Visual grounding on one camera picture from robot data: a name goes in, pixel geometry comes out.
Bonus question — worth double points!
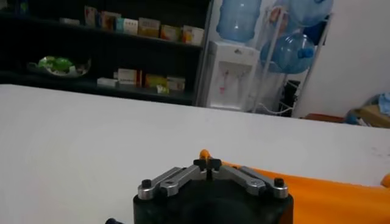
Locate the green yellow medicine box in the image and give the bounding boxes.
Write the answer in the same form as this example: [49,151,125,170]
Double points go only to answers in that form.
[144,74,168,89]

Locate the white metal jug rack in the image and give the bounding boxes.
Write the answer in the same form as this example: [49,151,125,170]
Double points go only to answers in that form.
[252,5,335,116]

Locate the white green medicine box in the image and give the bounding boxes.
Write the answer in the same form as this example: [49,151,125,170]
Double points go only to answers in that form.
[166,75,186,91]

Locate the blue water jug blue cap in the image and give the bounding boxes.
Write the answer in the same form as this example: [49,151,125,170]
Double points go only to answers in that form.
[274,0,334,28]

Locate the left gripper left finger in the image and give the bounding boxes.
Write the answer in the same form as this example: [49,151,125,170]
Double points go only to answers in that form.
[137,158,211,201]

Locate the orange t-shirt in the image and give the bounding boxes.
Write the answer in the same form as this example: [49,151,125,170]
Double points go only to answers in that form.
[199,149,390,224]

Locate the white pink upright box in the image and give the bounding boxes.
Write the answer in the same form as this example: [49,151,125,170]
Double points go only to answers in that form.
[84,5,99,28]

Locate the red yellow white box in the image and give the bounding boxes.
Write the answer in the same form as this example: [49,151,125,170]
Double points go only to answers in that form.
[160,24,182,42]

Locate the yellow brown medicine box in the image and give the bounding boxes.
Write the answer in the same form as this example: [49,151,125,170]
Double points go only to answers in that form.
[138,17,161,38]

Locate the red white medicine box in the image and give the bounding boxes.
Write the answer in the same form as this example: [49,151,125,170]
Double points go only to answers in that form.
[117,68,143,86]

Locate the white water dispenser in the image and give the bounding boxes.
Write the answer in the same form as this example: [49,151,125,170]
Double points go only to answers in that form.
[206,41,260,111]

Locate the blue and white bag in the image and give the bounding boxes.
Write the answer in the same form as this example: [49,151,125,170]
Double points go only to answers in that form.
[346,108,371,126]

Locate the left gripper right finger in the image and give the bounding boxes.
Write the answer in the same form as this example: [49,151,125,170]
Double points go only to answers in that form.
[210,158,289,200]

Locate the stacked flat cardboard boxes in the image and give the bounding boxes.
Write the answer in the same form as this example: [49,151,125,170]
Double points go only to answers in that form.
[347,103,390,128]

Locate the yellow white medicine box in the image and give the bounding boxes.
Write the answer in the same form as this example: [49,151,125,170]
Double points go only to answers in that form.
[182,25,193,44]

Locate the black shelving unit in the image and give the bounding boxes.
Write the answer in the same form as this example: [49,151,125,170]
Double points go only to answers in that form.
[0,0,214,107]

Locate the teal white medicine box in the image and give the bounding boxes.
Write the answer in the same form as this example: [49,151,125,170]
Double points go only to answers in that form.
[116,18,139,35]

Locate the light blue cloth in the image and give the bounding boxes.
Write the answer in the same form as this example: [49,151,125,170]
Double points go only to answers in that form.
[377,93,390,116]

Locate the white flat box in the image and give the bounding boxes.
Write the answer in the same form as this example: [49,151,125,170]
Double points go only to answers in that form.
[96,77,118,88]
[59,17,80,26]

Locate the labelled blue water jug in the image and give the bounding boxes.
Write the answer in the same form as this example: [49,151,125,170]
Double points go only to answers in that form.
[216,0,262,43]

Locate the orange red medicine box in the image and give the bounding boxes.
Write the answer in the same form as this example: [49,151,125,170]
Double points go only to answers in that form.
[99,11,121,31]

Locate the blue water jug on rack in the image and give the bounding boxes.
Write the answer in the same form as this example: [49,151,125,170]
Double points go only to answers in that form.
[260,32,316,75]

